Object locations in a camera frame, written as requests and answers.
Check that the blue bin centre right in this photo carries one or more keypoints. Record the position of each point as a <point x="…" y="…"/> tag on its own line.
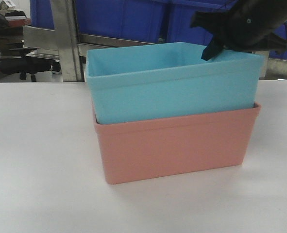
<point x="181" y="12"/>

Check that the black office chair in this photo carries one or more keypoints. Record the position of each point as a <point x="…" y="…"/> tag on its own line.
<point x="26" y="64"/>

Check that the metal shelf rack frame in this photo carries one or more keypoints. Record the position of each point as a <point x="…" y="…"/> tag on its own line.
<point x="70" y="44"/>

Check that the blue bin centre left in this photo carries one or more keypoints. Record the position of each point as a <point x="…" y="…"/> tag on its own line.
<point x="139" y="20"/>

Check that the pink plastic box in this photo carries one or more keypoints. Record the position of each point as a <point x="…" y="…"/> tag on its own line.
<point x="141" y="150"/>

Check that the light blue plastic box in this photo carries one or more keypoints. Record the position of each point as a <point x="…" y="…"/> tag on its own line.
<point x="168" y="80"/>

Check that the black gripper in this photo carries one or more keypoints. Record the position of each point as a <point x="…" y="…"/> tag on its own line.
<point x="248" y="26"/>

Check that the blue bin far left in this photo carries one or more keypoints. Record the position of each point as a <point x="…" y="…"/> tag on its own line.
<point x="41" y="14"/>

